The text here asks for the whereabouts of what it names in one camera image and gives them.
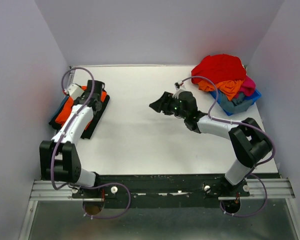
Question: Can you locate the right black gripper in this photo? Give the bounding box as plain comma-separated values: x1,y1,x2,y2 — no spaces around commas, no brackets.
149,91,188,120

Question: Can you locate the black t shirt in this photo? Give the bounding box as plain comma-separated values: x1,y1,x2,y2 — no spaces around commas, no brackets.
48,81,111,140

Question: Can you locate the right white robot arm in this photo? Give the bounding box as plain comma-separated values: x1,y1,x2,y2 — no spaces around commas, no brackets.
149,91,274,196

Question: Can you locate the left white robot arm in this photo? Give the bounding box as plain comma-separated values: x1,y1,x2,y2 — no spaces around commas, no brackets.
39,79,110,198

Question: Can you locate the red t shirt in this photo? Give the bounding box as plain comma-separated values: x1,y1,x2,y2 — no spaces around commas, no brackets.
191,54,246,84

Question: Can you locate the grey t shirt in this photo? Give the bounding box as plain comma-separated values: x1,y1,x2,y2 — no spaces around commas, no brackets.
218,92,253,114

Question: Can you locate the blue folded t shirt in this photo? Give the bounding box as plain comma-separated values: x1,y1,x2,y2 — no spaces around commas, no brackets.
49,96,69,124

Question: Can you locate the magenta t shirt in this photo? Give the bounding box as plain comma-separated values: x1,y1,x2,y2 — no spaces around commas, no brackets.
239,76,256,97

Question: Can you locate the blue plastic bin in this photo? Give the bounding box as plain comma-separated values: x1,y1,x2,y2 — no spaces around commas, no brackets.
217,89,262,116

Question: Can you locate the aluminium extrusion left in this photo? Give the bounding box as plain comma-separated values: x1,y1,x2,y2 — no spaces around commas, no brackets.
29,180,73,201

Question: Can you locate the aluminium extrusion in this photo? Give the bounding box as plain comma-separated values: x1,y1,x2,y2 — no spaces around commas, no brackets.
213,178,295,201
29,180,73,201

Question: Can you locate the aluminium extrusion right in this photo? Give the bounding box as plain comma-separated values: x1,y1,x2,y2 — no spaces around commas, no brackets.
213,178,295,201

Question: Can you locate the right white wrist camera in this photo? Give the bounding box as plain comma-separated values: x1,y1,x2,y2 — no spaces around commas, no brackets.
172,80,186,99

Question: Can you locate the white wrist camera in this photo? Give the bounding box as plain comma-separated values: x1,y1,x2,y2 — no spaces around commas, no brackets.
172,80,186,99
63,83,84,100

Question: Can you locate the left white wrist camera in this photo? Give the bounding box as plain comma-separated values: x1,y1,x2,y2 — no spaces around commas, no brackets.
63,83,84,100

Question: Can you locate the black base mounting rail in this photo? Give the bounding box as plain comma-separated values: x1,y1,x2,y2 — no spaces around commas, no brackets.
41,171,282,209

